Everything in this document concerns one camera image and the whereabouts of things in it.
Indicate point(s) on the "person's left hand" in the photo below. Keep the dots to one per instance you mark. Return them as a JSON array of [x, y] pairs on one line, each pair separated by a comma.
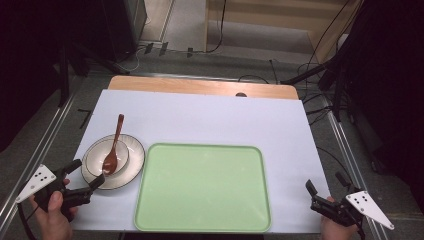
[[53, 223]]

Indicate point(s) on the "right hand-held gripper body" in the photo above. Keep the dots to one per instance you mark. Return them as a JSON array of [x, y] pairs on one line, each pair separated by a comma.
[[366, 206]]

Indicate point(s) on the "aluminium floor rail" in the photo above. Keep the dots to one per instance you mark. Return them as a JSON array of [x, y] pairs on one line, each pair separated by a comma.
[[346, 153], [36, 156]]

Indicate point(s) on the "black stand leg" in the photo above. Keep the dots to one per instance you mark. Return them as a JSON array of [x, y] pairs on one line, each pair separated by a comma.
[[305, 75], [100, 60]]

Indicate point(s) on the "white plate with dark rim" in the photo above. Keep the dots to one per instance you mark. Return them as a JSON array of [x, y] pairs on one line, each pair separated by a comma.
[[135, 163]]

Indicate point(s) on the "person's right hand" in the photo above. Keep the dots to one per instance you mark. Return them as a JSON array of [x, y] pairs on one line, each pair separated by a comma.
[[333, 231]]

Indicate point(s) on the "light green tray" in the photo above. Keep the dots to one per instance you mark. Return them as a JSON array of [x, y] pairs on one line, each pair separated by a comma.
[[200, 186]]

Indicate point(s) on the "brown wooden spoon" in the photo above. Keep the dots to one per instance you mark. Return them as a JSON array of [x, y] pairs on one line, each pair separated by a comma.
[[110, 161]]

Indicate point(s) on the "black cabinet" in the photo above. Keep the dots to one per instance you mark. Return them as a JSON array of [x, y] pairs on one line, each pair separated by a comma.
[[125, 26]]

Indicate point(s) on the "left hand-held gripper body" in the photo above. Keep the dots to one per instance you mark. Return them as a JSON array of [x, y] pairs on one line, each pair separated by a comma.
[[38, 180]]

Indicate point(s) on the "white bowl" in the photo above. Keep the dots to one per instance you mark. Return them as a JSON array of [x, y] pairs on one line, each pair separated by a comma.
[[95, 160]]

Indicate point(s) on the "dark table grommet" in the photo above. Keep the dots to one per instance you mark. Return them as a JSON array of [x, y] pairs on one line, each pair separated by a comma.
[[241, 95]]

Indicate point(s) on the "white table sheet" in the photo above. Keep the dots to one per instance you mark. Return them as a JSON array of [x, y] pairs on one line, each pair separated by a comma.
[[200, 116]]

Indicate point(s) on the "black curtain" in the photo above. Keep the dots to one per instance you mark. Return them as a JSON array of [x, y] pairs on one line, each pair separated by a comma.
[[390, 83], [30, 50]]

